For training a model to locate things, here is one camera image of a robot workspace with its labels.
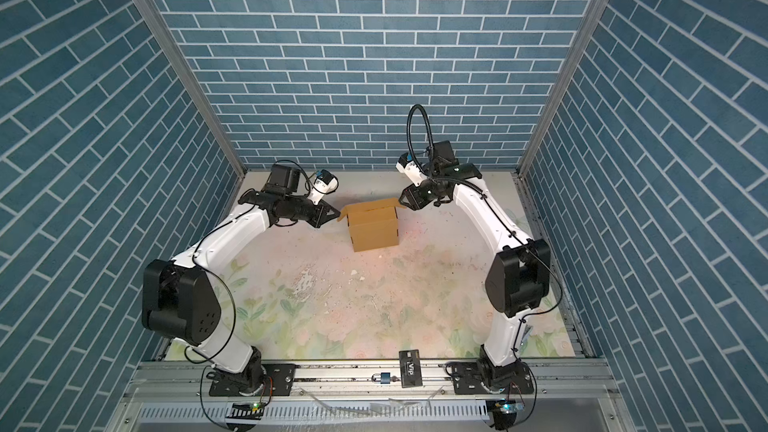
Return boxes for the brown cardboard box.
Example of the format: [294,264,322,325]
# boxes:
[338,198,402,252]

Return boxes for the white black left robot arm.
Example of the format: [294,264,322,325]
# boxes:
[141,160,340,395]

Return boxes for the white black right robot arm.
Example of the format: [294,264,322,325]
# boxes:
[396,141,554,394]

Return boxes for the blue grey stapler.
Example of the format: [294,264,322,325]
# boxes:
[520,325,533,347]

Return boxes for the black VIP card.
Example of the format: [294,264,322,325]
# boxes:
[399,349,423,388]

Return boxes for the small padlock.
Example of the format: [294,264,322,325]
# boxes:
[371,372,396,385]

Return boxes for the left controller board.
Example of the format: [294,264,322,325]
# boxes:
[225,402,267,432]

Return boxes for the controller board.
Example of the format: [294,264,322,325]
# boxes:
[225,402,267,432]
[485,399,526,431]

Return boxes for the right controller board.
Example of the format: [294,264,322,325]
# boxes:
[485,399,526,431]

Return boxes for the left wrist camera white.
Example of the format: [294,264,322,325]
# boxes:
[308,169,339,205]

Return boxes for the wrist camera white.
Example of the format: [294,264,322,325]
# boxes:
[396,152,427,186]
[308,169,339,205]

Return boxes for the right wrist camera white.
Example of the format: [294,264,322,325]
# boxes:
[396,152,427,186]

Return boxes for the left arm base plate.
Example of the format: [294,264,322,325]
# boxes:
[205,363,297,397]

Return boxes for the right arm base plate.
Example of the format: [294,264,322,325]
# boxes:
[443,360,535,395]

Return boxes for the aluminium front rail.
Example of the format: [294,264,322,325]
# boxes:
[123,358,620,402]

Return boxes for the white slotted cable duct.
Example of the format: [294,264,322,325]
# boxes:
[139,400,488,425]

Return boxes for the aluminium corner post right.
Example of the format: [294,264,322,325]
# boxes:
[517,0,609,178]

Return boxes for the aluminium corner post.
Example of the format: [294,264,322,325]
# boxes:
[132,0,247,179]
[517,0,609,178]

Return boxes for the aluminium corner post left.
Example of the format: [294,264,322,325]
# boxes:
[132,0,247,179]

